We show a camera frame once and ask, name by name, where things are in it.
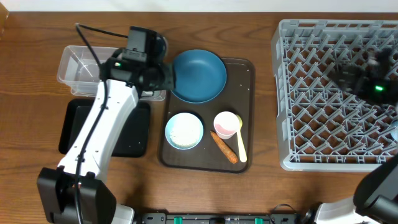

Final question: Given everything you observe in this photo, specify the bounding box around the light blue cup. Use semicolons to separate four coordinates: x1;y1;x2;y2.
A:
390;120;398;141

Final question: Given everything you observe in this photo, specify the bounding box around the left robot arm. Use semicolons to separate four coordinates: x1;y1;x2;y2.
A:
37;30;175;223

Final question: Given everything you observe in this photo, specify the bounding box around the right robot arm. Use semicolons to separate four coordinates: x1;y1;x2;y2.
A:
302;48;397;224

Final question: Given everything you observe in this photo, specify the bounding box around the grey dishwasher rack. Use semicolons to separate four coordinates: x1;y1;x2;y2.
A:
271;19;397;172

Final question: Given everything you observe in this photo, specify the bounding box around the dark blue plate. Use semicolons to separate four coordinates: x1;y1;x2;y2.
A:
172;49;228;104

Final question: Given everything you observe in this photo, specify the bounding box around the light blue rice bowl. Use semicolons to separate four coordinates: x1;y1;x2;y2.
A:
165;113;204;150

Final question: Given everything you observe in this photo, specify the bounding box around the black tray bin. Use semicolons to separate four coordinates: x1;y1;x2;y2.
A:
58;98;150;157

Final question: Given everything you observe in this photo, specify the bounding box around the clear plastic bin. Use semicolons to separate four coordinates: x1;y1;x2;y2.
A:
57;45;166;101

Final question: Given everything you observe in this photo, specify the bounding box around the pink cup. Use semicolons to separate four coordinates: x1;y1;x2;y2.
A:
213;111;240;139

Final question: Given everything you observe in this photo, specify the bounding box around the dark brown serving tray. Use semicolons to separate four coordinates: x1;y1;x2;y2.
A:
159;58;255;174

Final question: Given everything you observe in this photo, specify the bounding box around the orange carrot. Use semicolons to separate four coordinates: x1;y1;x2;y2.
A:
210;131;238;164

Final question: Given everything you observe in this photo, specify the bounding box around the cream plastic spoon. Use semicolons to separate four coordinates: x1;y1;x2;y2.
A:
236;114;248;163

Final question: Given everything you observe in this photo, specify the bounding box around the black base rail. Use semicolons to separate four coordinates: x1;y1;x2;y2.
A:
133;213;302;224

